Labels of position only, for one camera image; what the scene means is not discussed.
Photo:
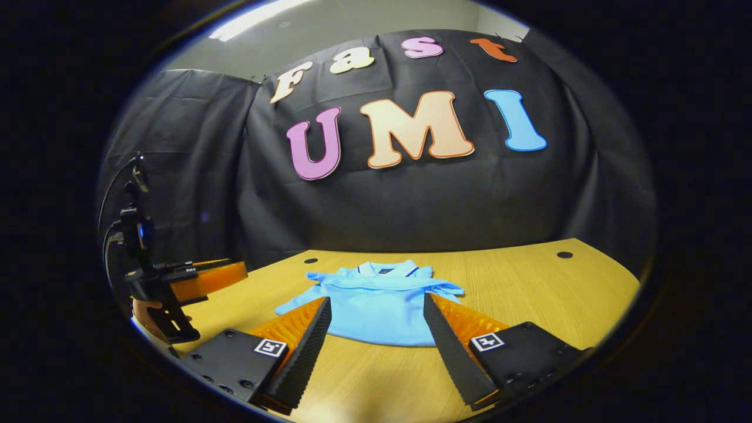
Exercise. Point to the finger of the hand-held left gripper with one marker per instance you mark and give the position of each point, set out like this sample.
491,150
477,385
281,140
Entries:
211,281

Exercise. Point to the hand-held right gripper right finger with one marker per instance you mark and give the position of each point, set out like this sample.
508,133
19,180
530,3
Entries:
452,352

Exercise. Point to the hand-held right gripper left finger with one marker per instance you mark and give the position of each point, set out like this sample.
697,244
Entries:
305,352

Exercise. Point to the light blue T-shirt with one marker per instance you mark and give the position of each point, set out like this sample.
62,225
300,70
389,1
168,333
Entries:
382,311

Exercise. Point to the black backdrop cloth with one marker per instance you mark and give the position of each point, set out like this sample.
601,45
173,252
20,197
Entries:
440,205

